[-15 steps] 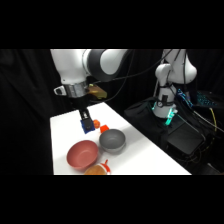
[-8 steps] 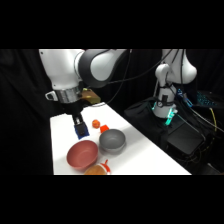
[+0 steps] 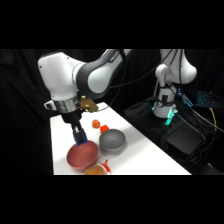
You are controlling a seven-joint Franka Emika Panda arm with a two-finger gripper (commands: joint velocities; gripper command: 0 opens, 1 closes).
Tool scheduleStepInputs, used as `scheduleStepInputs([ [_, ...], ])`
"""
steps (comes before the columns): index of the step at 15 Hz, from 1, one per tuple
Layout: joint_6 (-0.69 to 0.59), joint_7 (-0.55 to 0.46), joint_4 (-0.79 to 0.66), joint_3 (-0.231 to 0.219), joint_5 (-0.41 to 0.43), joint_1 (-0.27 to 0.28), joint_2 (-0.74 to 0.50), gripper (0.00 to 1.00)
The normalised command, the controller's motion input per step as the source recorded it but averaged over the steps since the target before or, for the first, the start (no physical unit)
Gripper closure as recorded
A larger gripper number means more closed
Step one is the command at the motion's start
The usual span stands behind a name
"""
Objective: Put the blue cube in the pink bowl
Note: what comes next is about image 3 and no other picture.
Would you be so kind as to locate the small red block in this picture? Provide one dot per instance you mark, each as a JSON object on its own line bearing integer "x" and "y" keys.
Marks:
{"x": 104, "y": 128}

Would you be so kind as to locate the black curtain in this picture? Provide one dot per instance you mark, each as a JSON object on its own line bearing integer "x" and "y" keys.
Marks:
{"x": 20, "y": 100}

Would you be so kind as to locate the black controller box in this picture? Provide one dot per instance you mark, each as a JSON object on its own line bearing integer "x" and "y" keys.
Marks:
{"x": 185, "y": 136}

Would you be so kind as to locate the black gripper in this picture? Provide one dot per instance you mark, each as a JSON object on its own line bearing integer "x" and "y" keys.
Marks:
{"x": 72, "y": 119}

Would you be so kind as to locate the blue electronics board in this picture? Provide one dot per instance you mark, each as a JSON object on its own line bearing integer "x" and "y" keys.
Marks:
{"x": 200, "y": 99}

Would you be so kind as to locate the pink bowl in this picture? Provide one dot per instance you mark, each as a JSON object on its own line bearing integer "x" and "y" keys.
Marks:
{"x": 82, "y": 158}

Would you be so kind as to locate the orange round toy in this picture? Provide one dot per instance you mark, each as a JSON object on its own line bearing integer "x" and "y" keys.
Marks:
{"x": 95, "y": 170}

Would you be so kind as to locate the grey bowl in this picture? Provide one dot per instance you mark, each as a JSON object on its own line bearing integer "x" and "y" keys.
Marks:
{"x": 112, "y": 141}

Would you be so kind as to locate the yellow wrist mount piece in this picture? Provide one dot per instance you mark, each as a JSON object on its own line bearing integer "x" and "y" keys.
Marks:
{"x": 88, "y": 104}

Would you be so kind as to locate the red white small toy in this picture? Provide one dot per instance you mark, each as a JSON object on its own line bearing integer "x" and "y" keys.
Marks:
{"x": 107, "y": 168}

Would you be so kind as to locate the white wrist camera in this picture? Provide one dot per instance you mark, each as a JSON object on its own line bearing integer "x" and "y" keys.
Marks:
{"x": 50, "y": 105}

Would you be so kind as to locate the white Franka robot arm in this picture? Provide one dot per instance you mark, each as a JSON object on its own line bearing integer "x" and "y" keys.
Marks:
{"x": 60, "y": 76}

